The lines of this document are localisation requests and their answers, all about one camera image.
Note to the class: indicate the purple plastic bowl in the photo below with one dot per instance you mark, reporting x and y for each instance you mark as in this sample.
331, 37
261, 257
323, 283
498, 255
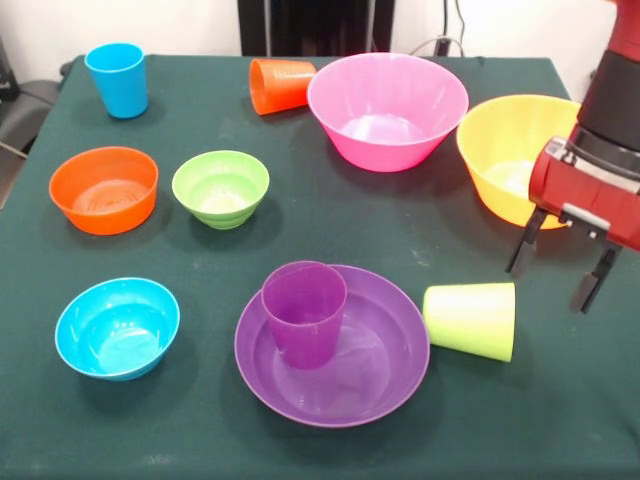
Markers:
380, 380

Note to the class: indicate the dark green tablecloth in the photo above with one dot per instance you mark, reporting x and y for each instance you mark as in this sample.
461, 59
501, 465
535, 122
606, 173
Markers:
150, 440

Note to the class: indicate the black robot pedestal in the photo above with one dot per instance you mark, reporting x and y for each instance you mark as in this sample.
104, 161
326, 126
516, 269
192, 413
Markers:
320, 25

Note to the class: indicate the lime green plastic cup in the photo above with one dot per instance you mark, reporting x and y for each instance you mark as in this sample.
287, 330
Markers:
470, 320

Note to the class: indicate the pink plastic bowl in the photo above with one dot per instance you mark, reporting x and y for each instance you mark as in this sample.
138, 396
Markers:
385, 150

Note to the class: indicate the orange plastic cup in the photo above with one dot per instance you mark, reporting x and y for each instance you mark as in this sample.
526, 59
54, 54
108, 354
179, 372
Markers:
285, 85

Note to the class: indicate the orange plastic bowl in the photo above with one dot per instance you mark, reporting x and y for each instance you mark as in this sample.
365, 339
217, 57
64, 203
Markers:
105, 215

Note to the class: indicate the yellow plastic bowl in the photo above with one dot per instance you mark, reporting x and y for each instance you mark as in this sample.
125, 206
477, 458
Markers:
500, 145

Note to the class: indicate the blue plastic cup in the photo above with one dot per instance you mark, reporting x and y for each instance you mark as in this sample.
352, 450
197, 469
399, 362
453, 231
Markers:
120, 85

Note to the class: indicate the blue plastic bowl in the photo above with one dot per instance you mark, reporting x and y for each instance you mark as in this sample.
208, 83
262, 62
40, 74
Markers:
115, 325

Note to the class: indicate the purple plastic cup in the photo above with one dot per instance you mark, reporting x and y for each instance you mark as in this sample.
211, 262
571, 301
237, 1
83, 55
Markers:
305, 335

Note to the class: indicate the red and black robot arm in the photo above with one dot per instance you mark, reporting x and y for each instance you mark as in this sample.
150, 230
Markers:
615, 100

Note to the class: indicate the green plastic bowl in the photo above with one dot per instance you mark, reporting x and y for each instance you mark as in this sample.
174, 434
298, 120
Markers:
220, 210

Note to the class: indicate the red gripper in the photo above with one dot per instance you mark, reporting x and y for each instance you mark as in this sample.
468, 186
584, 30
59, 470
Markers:
575, 195

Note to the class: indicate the grey chair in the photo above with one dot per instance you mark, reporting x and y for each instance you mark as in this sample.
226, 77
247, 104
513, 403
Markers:
25, 120

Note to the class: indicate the black power plug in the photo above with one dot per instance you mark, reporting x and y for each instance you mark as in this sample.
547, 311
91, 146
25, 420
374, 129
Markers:
442, 46

